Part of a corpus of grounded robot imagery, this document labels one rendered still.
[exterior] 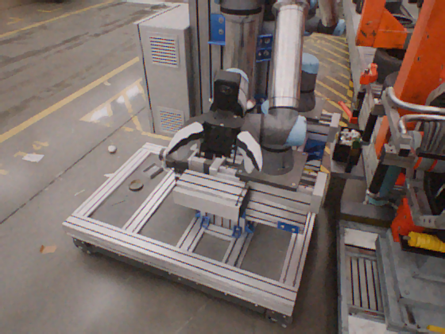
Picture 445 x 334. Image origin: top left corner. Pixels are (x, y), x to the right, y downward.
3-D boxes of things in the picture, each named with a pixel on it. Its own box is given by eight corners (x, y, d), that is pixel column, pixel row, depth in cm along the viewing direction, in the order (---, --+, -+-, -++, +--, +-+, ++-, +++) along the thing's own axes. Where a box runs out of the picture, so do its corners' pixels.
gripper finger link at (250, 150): (268, 187, 56) (240, 156, 62) (276, 160, 52) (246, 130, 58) (253, 192, 54) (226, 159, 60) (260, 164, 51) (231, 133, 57)
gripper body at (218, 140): (235, 167, 62) (240, 133, 71) (243, 129, 56) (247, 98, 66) (195, 160, 62) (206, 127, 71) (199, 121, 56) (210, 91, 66)
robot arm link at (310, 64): (308, 93, 143) (314, 63, 134) (281, 85, 149) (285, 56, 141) (319, 83, 150) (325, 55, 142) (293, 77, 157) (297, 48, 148)
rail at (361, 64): (386, 200, 196) (399, 172, 182) (370, 198, 198) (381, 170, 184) (359, 60, 384) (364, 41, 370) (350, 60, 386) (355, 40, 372)
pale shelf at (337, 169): (362, 180, 172) (364, 176, 170) (329, 175, 176) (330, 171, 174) (357, 137, 205) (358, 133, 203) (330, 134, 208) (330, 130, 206)
